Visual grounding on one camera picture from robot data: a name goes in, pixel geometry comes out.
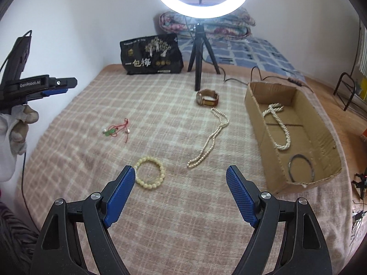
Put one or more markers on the cardboard box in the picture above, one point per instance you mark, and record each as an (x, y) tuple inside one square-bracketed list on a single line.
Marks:
[(258, 114)]

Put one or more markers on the dark striped clothing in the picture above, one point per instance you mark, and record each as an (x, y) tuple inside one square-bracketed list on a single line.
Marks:
[(14, 235)]

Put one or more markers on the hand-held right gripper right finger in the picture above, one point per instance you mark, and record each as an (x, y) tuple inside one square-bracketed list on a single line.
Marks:
[(240, 194)]

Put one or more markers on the orange cloth covered table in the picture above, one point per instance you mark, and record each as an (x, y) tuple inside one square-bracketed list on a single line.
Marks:
[(364, 134)]

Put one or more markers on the power strip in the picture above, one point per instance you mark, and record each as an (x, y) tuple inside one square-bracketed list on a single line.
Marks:
[(359, 216)]

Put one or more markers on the person's left hand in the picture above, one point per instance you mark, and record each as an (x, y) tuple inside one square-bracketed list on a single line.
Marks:
[(11, 126)]

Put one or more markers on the striped towel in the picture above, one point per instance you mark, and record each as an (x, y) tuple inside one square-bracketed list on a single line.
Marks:
[(363, 63)]

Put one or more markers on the blue patterned bedsheet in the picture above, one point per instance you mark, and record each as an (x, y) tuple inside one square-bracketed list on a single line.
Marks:
[(243, 51)]

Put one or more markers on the yellow box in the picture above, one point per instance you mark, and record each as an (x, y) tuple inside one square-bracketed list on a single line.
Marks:
[(362, 88)]

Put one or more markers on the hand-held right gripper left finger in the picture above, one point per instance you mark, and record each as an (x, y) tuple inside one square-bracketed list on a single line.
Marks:
[(120, 194)]

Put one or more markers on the folded floral quilt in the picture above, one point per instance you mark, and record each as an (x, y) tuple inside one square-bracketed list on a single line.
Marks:
[(172, 23)]

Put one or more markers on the black snack bag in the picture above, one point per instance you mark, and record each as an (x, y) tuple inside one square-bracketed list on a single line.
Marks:
[(149, 60)]

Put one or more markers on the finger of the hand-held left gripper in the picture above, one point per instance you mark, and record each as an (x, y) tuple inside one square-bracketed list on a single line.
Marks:
[(61, 82)]

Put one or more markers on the black garment rack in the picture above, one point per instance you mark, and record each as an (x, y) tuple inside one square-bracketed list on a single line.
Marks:
[(344, 76)]

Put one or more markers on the metal bangle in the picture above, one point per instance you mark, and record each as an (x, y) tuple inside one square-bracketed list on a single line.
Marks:
[(289, 166)]

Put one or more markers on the black device on floor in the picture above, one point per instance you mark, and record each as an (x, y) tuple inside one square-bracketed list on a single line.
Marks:
[(361, 182)]

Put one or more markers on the black tripod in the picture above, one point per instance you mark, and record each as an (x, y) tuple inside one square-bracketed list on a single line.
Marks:
[(198, 63)]

